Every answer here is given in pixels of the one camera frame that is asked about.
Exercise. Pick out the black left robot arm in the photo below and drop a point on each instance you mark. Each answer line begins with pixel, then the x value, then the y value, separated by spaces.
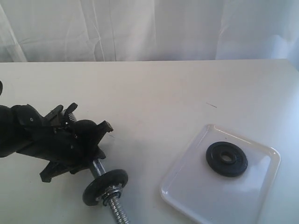
pixel 21 125

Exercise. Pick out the chrome star collar nut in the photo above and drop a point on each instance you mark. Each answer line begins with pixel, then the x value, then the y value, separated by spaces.
pixel 112 191

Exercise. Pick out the white backdrop curtain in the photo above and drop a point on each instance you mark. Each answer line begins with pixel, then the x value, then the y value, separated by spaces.
pixel 146 30

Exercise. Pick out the chrome threaded dumbbell bar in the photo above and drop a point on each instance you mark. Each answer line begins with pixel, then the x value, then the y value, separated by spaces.
pixel 120 216

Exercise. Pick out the black weight plate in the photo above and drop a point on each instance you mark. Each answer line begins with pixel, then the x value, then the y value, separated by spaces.
pixel 226 159

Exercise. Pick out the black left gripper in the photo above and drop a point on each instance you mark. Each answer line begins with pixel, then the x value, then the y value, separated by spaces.
pixel 68 150

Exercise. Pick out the white square plastic tray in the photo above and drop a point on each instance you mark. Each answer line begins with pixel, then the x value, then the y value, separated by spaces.
pixel 207 197

